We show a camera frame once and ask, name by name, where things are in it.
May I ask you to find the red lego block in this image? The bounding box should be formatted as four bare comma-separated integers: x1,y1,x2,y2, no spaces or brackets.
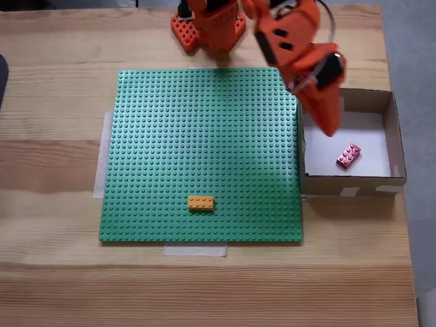
335,142,363,170

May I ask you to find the open cardboard box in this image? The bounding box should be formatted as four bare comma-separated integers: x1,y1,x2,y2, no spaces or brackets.
296,85,408,198

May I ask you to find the green lego baseplate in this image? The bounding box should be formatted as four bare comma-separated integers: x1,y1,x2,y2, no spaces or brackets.
97,67,304,243

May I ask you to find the yellow lego block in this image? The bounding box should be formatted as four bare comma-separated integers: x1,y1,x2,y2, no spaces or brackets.
187,196,215,212

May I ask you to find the masking tape strip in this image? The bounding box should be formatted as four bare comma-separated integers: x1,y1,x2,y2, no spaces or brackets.
92,110,115,200
163,242,228,258

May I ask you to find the black rounded object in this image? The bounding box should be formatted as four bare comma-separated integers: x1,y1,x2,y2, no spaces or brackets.
0,53,10,112

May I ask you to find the gripper servo cable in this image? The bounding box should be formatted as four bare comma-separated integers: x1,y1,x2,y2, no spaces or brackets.
289,0,337,95

